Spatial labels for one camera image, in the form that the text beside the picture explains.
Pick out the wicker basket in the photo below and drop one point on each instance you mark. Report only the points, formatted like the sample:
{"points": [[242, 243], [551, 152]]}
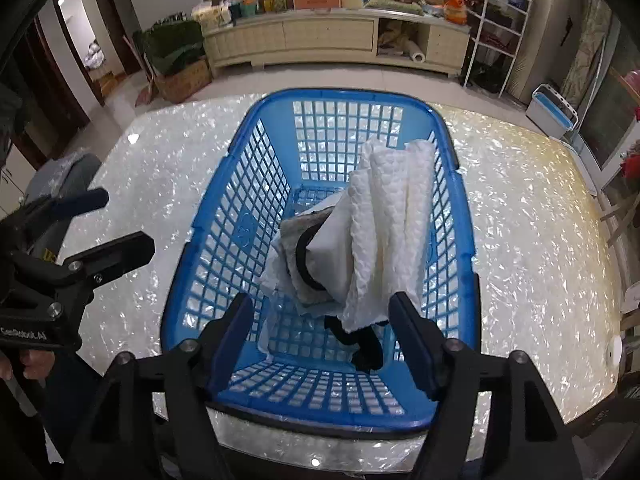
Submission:
{"points": [[185, 80]]}

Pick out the green potted plant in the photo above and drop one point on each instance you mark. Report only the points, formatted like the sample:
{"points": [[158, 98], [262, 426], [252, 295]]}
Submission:
{"points": [[170, 45]]}

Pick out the white round disc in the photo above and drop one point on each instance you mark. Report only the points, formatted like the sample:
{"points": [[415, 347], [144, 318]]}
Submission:
{"points": [[616, 351]]}

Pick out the person's left hand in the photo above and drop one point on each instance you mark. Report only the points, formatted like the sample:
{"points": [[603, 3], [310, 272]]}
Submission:
{"points": [[30, 364]]}

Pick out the cream low cabinet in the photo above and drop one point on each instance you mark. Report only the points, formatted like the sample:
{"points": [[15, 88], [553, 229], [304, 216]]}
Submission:
{"points": [[325, 35]]}

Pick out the white waffle towel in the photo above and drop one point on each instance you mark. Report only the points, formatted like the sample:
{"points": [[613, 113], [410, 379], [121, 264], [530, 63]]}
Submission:
{"points": [[390, 220]]}

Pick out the cream packet pile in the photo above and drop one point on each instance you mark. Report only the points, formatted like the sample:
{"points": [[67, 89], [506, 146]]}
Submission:
{"points": [[210, 15]]}

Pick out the black hair band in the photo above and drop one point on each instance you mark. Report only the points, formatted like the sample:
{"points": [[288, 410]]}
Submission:
{"points": [[300, 260]]}

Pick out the white paper roll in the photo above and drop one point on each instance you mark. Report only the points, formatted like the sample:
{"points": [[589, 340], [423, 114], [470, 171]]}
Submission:
{"points": [[415, 52]]}

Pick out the white smooth cloth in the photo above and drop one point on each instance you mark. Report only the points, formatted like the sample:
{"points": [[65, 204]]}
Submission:
{"points": [[332, 250]]}

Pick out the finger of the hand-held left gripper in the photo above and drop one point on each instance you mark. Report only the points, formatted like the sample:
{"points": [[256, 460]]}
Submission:
{"points": [[115, 255], [80, 201]]}

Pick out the orange cardboard box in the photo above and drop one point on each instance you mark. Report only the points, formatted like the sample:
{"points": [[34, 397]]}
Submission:
{"points": [[317, 1]]}

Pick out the white metal rack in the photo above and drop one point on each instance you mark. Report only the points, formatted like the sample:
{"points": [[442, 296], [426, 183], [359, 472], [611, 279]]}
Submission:
{"points": [[500, 45]]}

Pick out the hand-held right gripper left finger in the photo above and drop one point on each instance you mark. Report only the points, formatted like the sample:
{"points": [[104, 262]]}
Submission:
{"points": [[232, 340]]}

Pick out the grey cloth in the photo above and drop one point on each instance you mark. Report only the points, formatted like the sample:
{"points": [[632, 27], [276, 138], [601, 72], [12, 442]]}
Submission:
{"points": [[289, 245]]}

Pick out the chair with grey cover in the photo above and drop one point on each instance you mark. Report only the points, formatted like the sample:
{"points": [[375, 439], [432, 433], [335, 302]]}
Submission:
{"points": [[70, 175]]}

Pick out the light blue cloth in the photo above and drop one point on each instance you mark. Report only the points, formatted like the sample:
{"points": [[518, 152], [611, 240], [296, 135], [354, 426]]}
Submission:
{"points": [[272, 282]]}

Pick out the black sock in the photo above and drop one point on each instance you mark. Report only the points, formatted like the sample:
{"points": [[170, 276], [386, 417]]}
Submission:
{"points": [[367, 347]]}

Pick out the orange bag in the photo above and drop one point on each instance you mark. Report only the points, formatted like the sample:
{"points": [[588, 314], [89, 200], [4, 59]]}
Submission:
{"points": [[455, 7]]}

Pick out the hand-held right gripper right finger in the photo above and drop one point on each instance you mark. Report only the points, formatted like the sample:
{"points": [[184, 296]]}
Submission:
{"points": [[415, 345]]}

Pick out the blue and white storage box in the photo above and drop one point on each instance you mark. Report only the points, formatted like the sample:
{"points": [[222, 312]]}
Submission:
{"points": [[550, 110]]}

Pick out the blue plastic basket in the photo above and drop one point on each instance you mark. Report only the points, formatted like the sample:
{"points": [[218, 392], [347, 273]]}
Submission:
{"points": [[350, 96]]}

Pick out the teal cup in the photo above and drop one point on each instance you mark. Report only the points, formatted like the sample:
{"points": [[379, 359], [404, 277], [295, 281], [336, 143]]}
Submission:
{"points": [[249, 10]]}

